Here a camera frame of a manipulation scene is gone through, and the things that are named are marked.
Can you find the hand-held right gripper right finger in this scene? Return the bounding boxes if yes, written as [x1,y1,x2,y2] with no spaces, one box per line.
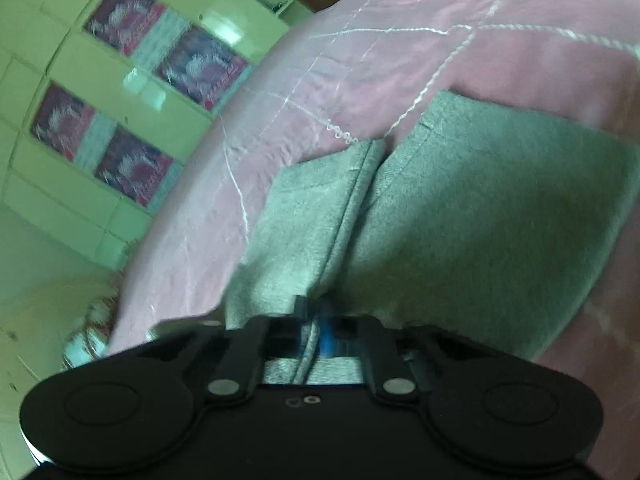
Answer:
[318,305,482,406]

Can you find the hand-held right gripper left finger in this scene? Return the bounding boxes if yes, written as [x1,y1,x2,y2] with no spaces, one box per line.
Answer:
[136,296,313,406]

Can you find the grey pants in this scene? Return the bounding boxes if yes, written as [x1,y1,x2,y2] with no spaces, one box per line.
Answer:
[222,89,640,386]

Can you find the pink quilted bedspread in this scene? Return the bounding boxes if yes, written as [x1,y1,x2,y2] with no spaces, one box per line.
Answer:
[107,0,640,480]

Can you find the cream wardrobe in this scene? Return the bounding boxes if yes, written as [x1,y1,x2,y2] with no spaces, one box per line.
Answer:
[0,0,321,271]

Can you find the red wall poster calendar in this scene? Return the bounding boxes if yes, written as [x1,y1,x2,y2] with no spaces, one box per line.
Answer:
[82,0,191,67]
[30,85,121,171]
[94,127,174,208]
[155,25,249,111]

